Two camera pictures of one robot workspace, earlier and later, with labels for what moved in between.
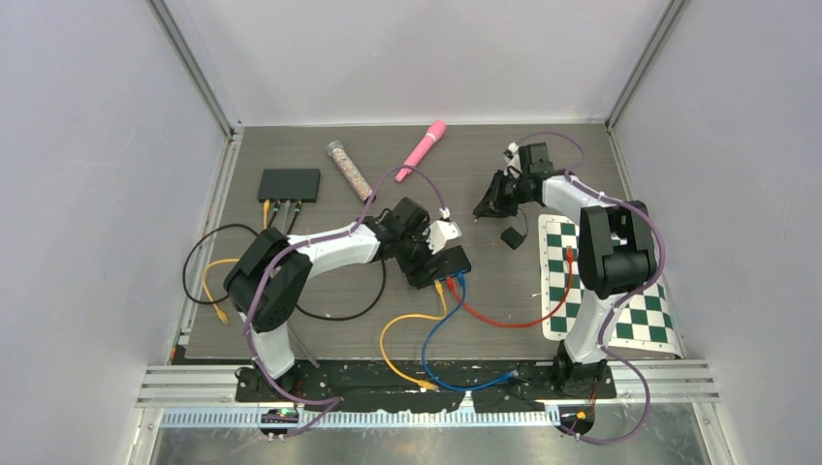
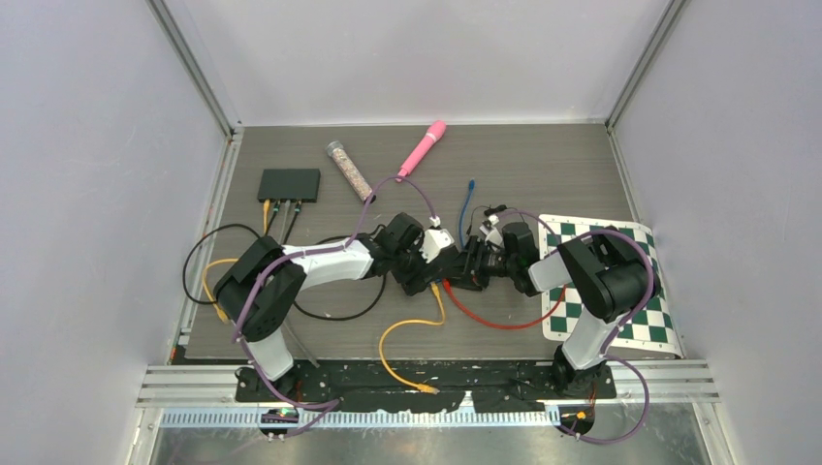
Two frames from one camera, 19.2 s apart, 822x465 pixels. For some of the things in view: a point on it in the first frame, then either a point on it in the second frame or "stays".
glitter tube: [334, 148] stays
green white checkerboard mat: [645, 322] stays
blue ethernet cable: [509, 376] to [472, 184]
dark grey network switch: [290, 184] stays
